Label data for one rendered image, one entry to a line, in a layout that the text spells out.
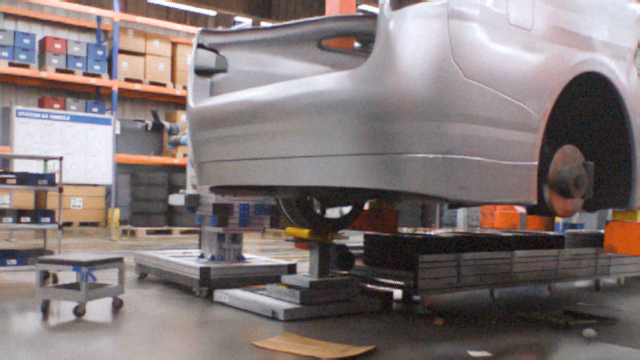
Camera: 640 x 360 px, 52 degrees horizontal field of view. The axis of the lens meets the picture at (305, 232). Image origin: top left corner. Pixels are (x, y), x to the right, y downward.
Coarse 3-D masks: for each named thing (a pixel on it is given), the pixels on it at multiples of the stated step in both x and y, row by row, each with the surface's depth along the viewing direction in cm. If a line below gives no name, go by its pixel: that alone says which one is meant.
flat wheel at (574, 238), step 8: (568, 232) 648; (576, 232) 637; (584, 232) 631; (592, 232) 627; (600, 232) 673; (568, 240) 648; (576, 240) 637; (584, 240) 630; (592, 240) 625; (600, 240) 621; (568, 248) 647; (576, 248) 637
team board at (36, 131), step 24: (24, 120) 921; (48, 120) 940; (72, 120) 959; (96, 120) 980; (24, 144) 923; (48, 144) 942; (72, 144) 962; (96, 144) 982; (24, 168) 925; (48, 168) 944; (72, 168) 964; (96, 168) 984
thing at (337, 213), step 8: (312, 200) 438; (312, 208) 414; (320, 208) 444; (328, 208) 451; (336, 208) 446; (344, 208) 439; (352, 208) 435; (320, 216) 418; (328, 216) 437; (336, 216) 432; (344, 216) 431
